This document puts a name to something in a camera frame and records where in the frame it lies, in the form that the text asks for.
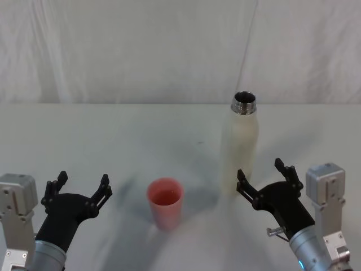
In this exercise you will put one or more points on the pink plastic cup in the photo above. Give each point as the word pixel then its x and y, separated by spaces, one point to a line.
pixel 166 206

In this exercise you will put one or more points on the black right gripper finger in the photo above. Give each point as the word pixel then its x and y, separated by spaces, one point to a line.
pixel 290 175
pixel 248 189

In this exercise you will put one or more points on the cream vacuum bottle steel neck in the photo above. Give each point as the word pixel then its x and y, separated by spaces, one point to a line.
pixel 242 146

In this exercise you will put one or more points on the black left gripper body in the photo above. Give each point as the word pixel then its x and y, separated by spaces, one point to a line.
pixel 65 214

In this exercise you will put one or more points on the white table cloth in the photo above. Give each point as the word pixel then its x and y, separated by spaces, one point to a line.
pixel 112 141

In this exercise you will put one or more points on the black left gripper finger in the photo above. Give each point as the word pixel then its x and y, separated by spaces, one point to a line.
pixel 53 187
pixel 103 192

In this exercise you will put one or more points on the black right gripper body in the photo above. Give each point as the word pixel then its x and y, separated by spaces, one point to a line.
pixel 285 203

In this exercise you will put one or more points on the white curtain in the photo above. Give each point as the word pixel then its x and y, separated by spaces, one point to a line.
pixel 141 50

